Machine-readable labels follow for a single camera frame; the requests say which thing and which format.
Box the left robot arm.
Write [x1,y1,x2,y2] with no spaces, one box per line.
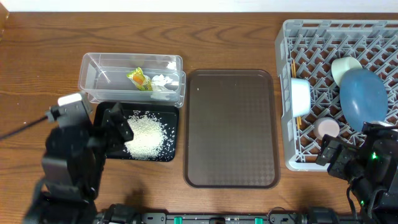
[23,101,142,223]

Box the large dark blue bowl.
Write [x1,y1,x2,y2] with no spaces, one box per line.
[340,68,388,132]

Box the black plastic bin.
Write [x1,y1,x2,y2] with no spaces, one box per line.
[93,101,180,162]

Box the grey dishwasher rack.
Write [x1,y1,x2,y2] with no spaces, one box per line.
[275,19,397,172]

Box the white tissue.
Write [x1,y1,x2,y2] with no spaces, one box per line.
[151,75,173,91]

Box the brown plastic serving tray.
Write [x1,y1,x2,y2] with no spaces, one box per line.
[183,70,280,189]

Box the yellow green snack wrapper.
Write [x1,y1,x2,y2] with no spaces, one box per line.
[126,67,152,91]

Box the clear plastic bin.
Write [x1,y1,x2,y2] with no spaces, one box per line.
[78,52,186,108]

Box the small mint green bowl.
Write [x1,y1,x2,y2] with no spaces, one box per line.
[331,57,362,86]

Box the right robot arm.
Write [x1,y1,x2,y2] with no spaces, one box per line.
[316,123,397,223]

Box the white pink paper cup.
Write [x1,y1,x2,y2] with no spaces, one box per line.
[313,117,340,139]

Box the pile of white rice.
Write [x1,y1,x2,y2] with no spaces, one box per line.
[102,109,177,162]

